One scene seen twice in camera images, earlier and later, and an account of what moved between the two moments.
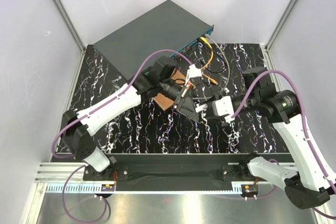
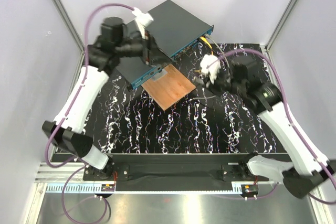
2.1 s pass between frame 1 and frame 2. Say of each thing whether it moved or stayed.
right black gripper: moved
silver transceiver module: moved
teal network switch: stayed
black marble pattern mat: stayed
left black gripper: moved
